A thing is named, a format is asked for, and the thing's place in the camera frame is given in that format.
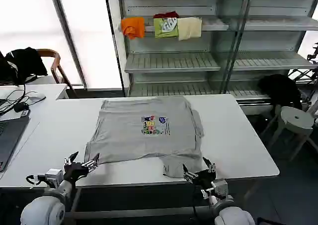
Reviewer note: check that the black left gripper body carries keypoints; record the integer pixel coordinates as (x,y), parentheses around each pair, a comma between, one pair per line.
(74,171)

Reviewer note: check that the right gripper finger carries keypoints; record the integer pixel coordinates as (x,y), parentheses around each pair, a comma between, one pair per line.
(190,175)
(210,166)

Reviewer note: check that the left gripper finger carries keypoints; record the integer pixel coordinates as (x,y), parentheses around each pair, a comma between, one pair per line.
(70,160)
(93,164)

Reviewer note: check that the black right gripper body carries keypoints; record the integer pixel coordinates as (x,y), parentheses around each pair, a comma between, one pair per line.
(205,176)

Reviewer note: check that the grey printed t-shirt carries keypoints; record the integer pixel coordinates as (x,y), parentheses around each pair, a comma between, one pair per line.
(146,140)

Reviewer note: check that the dark grey laptop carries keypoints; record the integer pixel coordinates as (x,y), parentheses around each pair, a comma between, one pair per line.
(10,138)

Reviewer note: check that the black computer mouse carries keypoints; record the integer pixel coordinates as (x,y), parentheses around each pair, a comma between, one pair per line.
(21,107)

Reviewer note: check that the brown wooden chair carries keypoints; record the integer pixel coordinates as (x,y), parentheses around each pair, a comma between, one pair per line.
(55,66)

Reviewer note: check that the pale round stool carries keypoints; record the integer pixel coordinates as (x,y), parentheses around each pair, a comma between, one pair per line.
(295,122)

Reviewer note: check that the black jacket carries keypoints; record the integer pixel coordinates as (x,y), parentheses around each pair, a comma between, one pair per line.
(24,62)

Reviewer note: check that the grey metal shelf with clothes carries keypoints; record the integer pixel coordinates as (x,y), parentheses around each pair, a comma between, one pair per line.
(198,48)

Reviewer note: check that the grey metal window post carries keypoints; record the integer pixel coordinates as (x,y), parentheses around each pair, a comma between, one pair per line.
(68,36)

